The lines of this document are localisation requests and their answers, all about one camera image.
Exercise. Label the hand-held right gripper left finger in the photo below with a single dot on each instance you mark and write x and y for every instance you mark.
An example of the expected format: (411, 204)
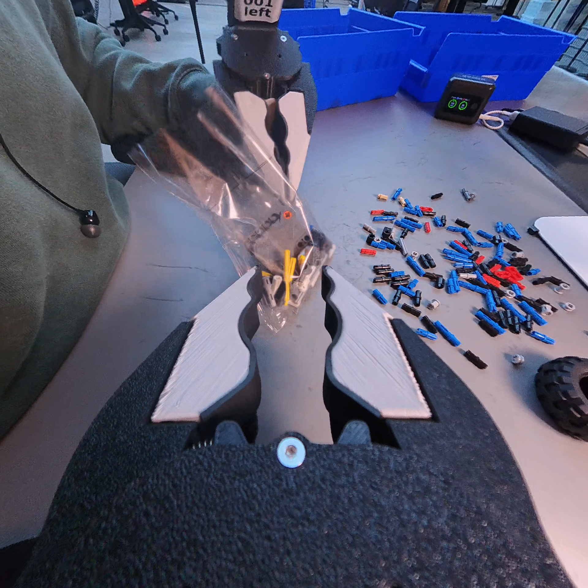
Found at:
(207, 363)

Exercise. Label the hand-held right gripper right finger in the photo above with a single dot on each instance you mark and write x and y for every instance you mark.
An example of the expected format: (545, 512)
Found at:
(377, 363)

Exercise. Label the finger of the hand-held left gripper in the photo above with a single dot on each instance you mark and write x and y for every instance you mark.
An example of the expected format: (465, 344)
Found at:
(296, 129)
(253, 110)

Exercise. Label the clear plastic bag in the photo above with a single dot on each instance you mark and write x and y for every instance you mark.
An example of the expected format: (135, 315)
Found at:
(230, 202)

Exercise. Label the pile of small toy parts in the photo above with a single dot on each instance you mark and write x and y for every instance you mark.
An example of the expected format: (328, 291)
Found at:
(469, 266)

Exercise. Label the person's left forearm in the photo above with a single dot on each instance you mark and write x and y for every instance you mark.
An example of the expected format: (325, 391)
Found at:
(138, 83)

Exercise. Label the grey desk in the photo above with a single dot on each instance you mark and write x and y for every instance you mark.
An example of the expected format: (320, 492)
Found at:
(367, 156)

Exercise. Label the blue plastic bin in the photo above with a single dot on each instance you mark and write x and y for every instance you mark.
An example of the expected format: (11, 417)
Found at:
(358, 55)
(487, 55)

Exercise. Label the black office chair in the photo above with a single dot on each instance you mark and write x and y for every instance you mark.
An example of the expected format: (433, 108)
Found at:
(142, 14)

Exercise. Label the black digital timer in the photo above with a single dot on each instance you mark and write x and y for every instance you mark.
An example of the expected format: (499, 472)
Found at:
(466, 99)

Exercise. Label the black toy tire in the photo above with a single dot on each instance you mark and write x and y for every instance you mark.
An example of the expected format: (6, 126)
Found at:
(556, 404)

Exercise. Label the white booklet stand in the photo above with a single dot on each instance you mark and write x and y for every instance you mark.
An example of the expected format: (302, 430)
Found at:
(565, 248)

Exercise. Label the black power brick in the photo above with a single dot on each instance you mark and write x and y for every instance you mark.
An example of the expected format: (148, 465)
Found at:
(551, 129)

